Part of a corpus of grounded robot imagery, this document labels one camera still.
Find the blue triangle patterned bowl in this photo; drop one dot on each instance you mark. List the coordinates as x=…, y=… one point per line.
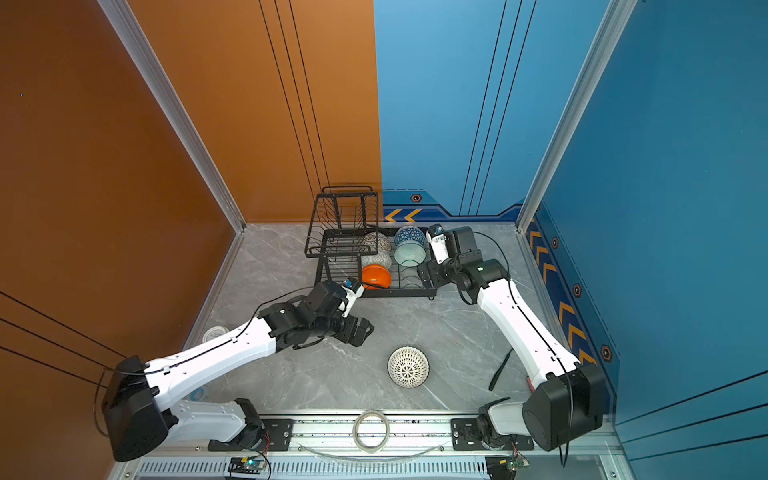
x=409, y=234

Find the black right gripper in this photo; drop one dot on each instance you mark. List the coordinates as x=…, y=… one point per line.
x=433, y=268

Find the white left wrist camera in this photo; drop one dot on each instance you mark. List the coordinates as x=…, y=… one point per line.
x=354, y=290

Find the green circuit board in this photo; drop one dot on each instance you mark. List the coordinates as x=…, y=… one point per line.
x=505, y=467
x=248, y=467

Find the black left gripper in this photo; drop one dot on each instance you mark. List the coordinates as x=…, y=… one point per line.
x=351, y=335

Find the orange bowl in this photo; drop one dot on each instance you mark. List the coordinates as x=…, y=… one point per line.
x=376, y=277

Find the green geometric patterned bowl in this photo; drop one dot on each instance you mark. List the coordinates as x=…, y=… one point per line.
x=381, y=258

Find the right green circuit board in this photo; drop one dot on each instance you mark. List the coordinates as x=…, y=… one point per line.
x=505, y=467

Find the black wire dish rack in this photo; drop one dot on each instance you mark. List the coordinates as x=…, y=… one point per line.
x=341, y=217

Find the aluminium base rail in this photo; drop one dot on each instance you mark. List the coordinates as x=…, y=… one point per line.
x=326, y=444

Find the red starburst patterned bowl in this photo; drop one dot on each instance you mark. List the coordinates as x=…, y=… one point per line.
x=408, y=367

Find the brown patterned bowl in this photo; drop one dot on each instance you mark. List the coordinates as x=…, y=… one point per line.
x=378, y=241

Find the aluminium corner post right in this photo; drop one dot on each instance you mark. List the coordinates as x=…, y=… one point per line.
x=610, y=30

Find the clear coiled tube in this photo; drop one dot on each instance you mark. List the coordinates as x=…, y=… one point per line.
x=371, y=431

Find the aluminium corner post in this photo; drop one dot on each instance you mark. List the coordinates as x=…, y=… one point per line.
x=610, y=30
x=127, y=27

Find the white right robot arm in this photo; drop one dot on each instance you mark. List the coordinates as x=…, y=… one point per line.
x=569, y=395

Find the green spiral bowl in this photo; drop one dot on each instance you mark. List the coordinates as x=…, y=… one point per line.
x=410, y=254

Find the aluminium corner post left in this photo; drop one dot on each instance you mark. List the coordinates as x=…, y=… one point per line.
x=127, y=27

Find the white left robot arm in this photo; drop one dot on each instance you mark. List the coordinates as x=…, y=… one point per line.
x=144, y=404

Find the left green circuit board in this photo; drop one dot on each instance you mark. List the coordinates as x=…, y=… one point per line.
x=248, y=467

